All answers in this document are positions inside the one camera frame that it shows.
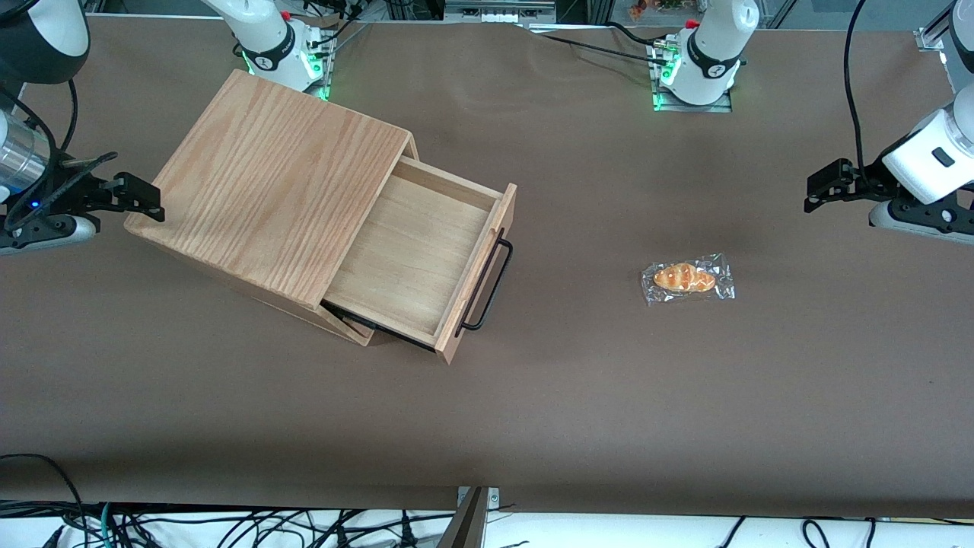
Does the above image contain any bread in clear plastic wrapper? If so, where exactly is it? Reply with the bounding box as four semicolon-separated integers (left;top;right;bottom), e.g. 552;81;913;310
640;253;737;307

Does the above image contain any grey power strip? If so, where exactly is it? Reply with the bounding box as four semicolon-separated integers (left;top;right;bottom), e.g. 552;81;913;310
444;0;559;24

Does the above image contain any aluminium profile rail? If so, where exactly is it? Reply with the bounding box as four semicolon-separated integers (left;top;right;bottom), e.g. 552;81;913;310
915;0;962;53

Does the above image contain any black looping floor cable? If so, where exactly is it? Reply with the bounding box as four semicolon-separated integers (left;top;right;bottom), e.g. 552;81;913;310
0;453;86;534

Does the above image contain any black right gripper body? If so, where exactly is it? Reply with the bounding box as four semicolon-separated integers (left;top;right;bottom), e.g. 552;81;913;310
6;164;116;231

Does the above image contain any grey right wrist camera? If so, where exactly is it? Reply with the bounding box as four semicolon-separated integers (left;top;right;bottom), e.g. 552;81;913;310
0;215;99;256

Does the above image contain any long black base cable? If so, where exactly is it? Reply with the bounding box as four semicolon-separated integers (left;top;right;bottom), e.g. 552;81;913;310
525;24;672;65

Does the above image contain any dark metal bar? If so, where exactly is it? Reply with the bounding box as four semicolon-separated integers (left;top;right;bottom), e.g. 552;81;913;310
437;487;489;548

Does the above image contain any brown table cover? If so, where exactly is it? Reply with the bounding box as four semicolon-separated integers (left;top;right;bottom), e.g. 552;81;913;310
0;15;974;521

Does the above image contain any light wooden drawer cabinet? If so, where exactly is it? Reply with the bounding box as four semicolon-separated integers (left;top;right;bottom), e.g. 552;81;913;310
124;69;419;348

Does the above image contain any wooden drawer with black handle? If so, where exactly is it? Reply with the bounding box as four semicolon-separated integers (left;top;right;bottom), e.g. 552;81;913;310
324;155;519;365

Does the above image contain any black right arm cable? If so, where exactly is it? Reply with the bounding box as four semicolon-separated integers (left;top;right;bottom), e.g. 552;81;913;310
59;78;80;155

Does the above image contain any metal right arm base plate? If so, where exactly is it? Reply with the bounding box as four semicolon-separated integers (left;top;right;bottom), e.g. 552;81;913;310
301;19;340;102

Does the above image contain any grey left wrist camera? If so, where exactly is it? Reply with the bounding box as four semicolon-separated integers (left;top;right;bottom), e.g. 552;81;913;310
868;199;974;247

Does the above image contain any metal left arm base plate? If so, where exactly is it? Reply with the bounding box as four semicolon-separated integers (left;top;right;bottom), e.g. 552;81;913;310
652;90;734;113

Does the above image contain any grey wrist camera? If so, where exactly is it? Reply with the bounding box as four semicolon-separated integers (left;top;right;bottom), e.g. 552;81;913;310
868;199;974;247
0;215;99;256

